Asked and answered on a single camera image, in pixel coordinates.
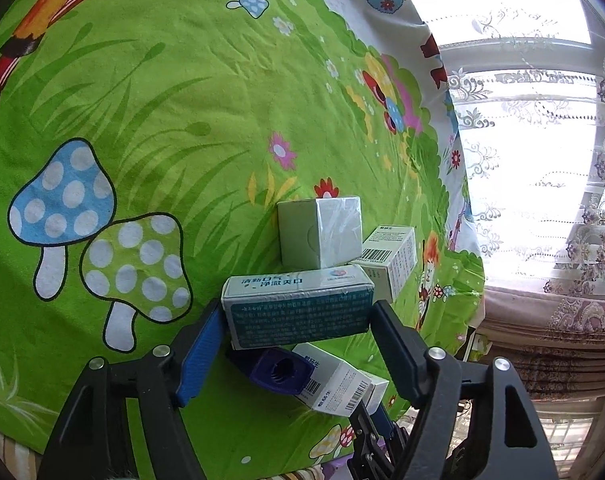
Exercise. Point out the striped plush pillow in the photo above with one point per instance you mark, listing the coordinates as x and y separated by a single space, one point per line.
7 447

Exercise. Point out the white box with blue text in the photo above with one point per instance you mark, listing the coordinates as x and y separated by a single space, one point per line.
332 375

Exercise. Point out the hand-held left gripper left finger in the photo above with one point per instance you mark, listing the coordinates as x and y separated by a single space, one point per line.
202 350

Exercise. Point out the green printed blanket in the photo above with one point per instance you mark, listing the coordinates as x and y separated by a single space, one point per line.
157 135

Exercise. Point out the mauve curtain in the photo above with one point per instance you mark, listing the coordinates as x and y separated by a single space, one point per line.
557 350

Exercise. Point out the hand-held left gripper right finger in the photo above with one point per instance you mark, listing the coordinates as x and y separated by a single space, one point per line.
397 350

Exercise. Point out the white barcode box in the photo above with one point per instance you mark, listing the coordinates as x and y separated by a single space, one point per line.
392 265

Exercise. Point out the pale green white box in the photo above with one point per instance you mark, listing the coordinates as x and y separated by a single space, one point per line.
317 235

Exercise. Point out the teal white box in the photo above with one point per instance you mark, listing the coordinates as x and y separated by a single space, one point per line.
302 315

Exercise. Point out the sheer white curtain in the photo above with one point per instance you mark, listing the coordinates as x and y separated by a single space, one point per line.
532 135

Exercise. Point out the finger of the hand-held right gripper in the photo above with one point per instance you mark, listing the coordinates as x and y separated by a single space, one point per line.
385 420
363 427

